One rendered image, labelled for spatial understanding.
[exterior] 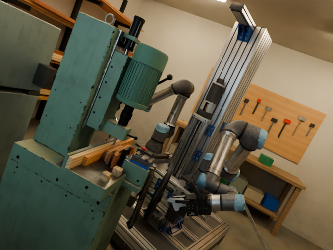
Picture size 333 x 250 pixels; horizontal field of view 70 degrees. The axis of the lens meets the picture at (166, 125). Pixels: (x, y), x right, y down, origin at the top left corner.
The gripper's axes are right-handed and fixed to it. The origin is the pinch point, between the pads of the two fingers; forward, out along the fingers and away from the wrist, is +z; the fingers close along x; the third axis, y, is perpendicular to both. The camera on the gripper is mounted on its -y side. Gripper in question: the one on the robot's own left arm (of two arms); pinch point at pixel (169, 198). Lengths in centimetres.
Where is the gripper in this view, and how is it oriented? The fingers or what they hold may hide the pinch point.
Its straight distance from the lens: 123.7
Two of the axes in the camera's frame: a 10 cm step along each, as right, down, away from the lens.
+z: -9.7, 0.7, 2.1
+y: 0.8, 10.0, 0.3
